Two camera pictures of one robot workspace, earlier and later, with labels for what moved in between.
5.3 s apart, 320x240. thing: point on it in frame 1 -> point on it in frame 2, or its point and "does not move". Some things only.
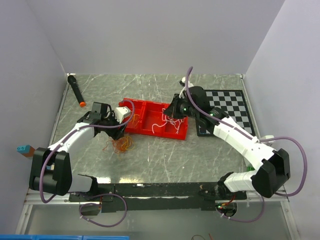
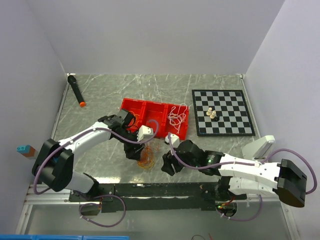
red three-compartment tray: (149, 118) does not move
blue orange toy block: (27, 150) does not move
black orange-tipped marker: (73, 83) does not move
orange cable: (122, 143) -> (147, 158)
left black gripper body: (114, 132) -> (129, 147)
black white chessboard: (233, 102) does not move
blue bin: (56, 237) does not move
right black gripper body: (182, 109) -> (169, 159)
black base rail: (159, 196) does not move
